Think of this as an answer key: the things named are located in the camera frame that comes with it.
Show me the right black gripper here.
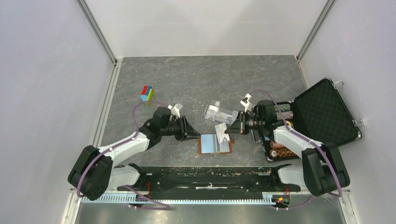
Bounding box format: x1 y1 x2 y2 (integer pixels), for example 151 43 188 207
225 111 264 135

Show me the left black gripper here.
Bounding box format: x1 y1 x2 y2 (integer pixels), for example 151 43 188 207
160 115 200 141

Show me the white VIP card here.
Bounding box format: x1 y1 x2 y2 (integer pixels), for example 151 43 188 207
215 123 230 143

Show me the brown leather card holder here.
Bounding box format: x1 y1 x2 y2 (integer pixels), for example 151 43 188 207
198 134 234 155

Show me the white card with magnetic stripe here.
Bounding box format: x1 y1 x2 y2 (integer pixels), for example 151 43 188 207
216 141 231 154

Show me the clear plastic card sleeve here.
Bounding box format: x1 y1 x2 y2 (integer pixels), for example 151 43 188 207
204 100 239 126

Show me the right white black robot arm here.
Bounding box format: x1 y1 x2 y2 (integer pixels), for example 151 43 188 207
225 100 350 197

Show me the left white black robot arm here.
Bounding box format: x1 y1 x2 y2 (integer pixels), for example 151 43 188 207
68 106 200 201

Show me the orange brown poker chip roll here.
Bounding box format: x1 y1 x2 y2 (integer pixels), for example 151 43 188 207
270 141 286 149

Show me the purple poker chip roll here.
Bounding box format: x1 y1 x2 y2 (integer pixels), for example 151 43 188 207
276 111 294 120

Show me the green poker chip roll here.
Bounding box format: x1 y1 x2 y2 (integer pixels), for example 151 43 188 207
274 104 291 112

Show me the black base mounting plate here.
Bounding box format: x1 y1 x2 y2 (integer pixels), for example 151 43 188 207
132 167 301 199

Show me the multicoloured block toy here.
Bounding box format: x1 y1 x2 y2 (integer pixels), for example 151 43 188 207
140 85 154 105

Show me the black poker chip case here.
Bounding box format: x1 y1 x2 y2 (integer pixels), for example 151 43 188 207
249 77 362 162

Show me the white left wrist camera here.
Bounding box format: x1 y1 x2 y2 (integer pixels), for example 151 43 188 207
168 103 183 118

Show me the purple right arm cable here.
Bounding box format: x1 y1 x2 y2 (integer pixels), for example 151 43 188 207
247 90 343 211

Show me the white slotted cable duct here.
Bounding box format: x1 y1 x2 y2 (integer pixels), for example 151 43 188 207
82 193 276 205

